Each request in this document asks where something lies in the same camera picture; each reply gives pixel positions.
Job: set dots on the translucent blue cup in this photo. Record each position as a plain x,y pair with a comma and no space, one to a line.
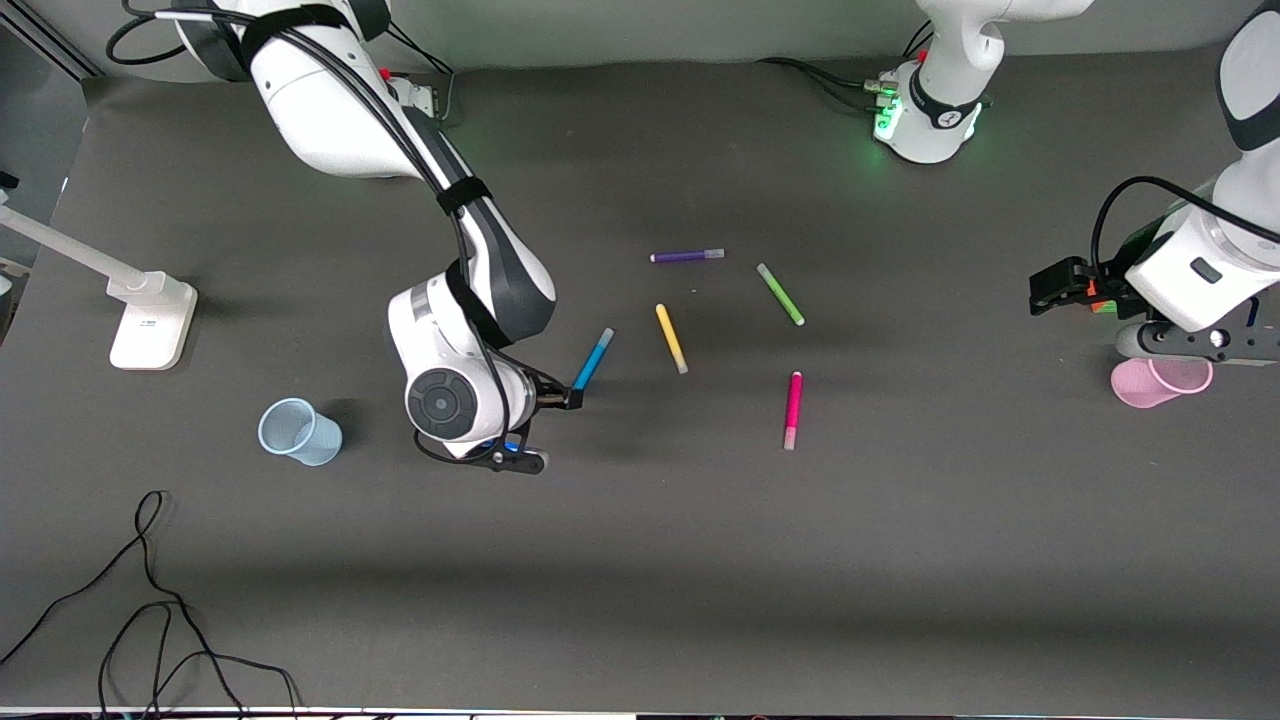
310,440

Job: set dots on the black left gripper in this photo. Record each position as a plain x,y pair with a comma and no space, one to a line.
1118,283

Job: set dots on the black metal frame rail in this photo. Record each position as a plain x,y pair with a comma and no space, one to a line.
50,50

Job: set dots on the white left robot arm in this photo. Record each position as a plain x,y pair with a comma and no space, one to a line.
945,60

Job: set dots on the green marker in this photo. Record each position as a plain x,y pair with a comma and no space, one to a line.
780,293

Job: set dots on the pink marker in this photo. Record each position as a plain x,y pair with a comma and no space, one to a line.
793,405

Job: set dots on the purple marker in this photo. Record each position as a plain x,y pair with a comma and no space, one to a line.
685,256

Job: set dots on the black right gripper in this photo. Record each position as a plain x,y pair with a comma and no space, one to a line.
541,391

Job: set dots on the rubik's cube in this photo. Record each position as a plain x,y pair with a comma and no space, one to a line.
1103,307

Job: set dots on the pink mesh cup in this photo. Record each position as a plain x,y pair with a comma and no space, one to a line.
1140,388

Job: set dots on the white stand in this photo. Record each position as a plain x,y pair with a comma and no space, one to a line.
150,330

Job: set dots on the yellow marker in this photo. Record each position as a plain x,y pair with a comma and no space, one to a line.
670,335

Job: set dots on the blue marker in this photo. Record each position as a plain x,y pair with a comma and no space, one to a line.
597,352

